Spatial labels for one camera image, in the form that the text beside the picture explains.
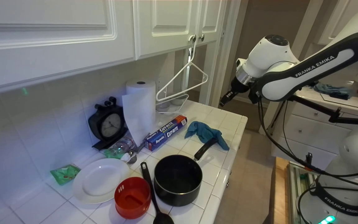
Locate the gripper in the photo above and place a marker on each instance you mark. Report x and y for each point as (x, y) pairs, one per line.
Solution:
(239, 86)

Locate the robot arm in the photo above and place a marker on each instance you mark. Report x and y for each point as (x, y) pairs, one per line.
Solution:
(306, 77)

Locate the white plastic hanger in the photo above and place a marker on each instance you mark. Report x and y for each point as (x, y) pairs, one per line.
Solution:
(194, 67)

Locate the blue towel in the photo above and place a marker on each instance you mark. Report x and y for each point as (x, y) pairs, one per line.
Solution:
(205, 132)

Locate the white paper towel roll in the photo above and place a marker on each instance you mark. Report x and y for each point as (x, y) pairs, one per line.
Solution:
(140, 109)

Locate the silver cabinet knob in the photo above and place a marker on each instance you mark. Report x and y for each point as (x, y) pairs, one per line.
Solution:
(201, 37)
(192, 38)

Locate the white bowl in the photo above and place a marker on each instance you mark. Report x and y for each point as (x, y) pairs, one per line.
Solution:
(179, 100)
(163, 105)

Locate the narrow white cabinet door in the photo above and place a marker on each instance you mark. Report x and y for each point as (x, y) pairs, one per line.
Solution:
(166, 25)
(211, 18)

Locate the blue wrap box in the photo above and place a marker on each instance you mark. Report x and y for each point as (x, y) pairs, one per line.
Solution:
(166, 132)

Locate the white drawer cabinet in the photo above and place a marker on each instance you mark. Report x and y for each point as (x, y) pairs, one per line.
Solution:
(312, 133)

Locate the blue cloth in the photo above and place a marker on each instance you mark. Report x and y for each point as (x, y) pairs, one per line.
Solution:
(334, 90)

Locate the black pot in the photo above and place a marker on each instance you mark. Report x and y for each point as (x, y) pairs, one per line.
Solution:
(177, 180)

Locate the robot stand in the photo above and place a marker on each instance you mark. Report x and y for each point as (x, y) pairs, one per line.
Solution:
(279, 193)

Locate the white upper cabinet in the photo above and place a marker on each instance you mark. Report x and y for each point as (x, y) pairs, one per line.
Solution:
(334, 21)

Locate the metal spoon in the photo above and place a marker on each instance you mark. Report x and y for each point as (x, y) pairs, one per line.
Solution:
(133, 158)

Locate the clear plastic bottle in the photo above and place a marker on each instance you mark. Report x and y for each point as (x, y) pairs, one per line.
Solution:
(121, 147)

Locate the black plastic ladle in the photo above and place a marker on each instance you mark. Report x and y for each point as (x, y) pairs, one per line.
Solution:
(150, 186)

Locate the black table clock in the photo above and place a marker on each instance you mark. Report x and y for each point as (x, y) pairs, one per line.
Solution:
(109, 124)

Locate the red plastic container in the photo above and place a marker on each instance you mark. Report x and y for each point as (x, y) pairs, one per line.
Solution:
(132, 199)

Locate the white plate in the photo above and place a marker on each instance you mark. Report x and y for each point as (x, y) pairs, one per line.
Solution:
(99, 180)

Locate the green packet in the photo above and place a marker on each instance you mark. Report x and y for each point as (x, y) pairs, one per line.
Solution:
(64, 174)

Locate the wide white cabinet door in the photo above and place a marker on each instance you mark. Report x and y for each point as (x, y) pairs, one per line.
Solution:
(48, 34)

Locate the white wall cabinet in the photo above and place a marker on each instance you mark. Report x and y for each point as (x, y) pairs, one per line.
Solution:
(73, 37)

